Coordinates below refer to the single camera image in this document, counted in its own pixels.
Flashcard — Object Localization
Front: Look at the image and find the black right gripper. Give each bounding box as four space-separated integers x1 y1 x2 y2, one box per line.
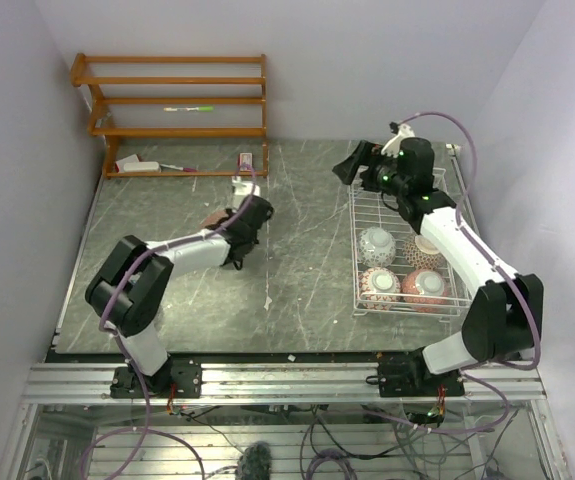
334 140 409 198

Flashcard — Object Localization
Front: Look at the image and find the red drop pattern bowl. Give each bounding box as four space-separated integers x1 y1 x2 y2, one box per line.
201 209 234 232

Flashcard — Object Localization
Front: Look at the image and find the black leaf pattern bowl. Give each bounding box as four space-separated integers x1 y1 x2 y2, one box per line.
357 227 396 268

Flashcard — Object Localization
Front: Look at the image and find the brown flower grid bowl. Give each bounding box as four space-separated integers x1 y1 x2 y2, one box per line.
403 234 445 270

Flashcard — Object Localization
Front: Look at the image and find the white bowl red diamond outside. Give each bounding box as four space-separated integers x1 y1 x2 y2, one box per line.
358 267 401 311

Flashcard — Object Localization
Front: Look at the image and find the red diamond pattern bowl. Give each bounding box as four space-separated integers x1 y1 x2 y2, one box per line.
401 269 448 305

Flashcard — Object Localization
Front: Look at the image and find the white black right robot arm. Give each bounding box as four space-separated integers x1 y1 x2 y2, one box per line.
332 135 544 396

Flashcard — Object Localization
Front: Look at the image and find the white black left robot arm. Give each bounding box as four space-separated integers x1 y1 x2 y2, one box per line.
85 195 274 399

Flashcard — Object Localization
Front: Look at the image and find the wooden shelf rack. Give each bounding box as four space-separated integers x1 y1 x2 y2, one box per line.
69 52 269 179

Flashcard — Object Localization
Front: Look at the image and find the red white small box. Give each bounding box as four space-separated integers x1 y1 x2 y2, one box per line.
238 152 254 172

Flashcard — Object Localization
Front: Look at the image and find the pink white marker pen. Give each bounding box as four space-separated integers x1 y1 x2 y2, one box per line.
160 163 198 174

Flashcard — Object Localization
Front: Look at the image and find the white eraser block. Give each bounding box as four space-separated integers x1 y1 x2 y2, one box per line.
123 161 162 174

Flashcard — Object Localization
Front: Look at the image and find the green white marker pen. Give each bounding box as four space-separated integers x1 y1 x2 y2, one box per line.
163 105 214 113

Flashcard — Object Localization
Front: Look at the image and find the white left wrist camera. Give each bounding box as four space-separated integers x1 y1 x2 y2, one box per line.
231 176 262 209

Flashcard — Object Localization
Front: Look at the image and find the white wire dish rack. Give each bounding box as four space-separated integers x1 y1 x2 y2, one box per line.
349 182 471 317

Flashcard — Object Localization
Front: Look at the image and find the aluminium rail base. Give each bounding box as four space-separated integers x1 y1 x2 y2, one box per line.
21 363 547 406

